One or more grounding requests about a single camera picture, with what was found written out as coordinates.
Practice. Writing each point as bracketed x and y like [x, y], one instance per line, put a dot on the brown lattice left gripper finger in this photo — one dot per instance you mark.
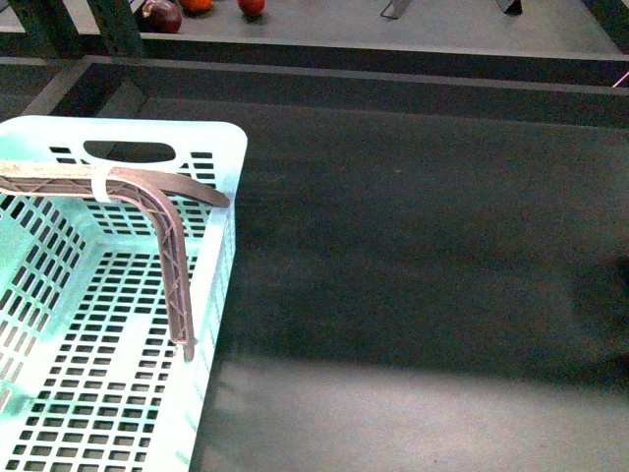
[168, 228]

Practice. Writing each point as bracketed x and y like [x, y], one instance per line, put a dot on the brown flat left gripper finger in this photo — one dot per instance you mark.
[173, 184]

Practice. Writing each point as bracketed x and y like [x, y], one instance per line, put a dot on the light blue plastic basket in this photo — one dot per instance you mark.
[90, 379]

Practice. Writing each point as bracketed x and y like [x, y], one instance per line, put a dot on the dark red apple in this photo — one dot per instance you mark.
[162, 16]

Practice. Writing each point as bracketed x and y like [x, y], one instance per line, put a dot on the red apple on shelf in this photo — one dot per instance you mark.
[251, 8]

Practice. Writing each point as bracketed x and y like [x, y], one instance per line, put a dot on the dark green shelf upright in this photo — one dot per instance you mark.
[51, 30]

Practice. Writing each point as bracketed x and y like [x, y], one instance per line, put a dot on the orange fruit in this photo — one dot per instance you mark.
[196, 6]

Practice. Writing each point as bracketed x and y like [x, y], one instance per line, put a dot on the grey triangular shelf divider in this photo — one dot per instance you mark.
[395, 9]

